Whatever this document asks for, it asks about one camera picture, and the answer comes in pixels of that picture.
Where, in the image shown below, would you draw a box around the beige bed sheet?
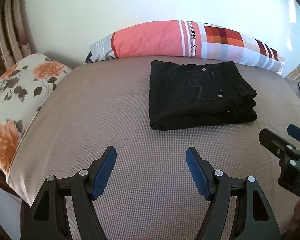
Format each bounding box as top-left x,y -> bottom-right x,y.
8,57 -> 300,239

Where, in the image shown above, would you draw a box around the brown striped curtain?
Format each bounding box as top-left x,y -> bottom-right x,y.
0,0 -> 32,77

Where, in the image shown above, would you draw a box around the floral pillow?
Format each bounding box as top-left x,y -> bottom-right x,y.
0,54 -> 72,176

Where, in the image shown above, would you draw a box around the black pants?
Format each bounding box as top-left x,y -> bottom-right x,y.
149,61 -> 257,131

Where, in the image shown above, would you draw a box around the pink checkered bolster pillow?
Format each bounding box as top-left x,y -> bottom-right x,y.
85,20 -> 286,74

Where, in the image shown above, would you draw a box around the right hand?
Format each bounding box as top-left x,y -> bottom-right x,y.
285,200 -> 300,231

